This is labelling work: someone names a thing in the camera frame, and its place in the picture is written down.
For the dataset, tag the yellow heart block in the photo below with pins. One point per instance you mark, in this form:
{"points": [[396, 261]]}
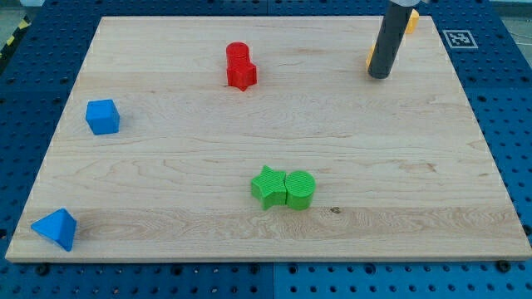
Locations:
{"points": [[369, 56]]}

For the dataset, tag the yellow hexagon block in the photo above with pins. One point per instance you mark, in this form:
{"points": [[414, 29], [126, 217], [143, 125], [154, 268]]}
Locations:
{"points": [[412, 22]]}

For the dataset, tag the wooden board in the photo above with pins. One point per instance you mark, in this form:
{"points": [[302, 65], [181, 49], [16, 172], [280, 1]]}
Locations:
{"points": [[402, 170]]}

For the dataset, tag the green star block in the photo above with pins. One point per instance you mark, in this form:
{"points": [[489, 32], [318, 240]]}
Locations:
{"points": [[269, 187]]}

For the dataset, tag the green cylinder block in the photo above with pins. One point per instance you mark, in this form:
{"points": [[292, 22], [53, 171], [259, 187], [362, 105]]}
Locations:
{"points": [[300, 186]]}

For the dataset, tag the red star block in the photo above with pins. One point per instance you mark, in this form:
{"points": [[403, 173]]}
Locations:
{"points": [[242, 75]]}

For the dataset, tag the red cylinder block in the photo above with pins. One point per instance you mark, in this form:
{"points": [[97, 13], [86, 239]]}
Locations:
{"points": [[237, 54]]}

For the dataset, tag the blue cube block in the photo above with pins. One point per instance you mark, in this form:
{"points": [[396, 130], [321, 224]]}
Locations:
{"points": [[102, 117]]}

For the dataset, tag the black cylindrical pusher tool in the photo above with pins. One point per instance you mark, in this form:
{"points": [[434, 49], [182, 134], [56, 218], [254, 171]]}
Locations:
{"points": [[389, 38]]}

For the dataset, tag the blue triangle block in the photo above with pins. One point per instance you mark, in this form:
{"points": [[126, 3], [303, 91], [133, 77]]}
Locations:
{"points": [[59, 227]]}

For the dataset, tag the white fiducial marker tag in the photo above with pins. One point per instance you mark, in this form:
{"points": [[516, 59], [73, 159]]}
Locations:
{"points": [[460, 39]]}

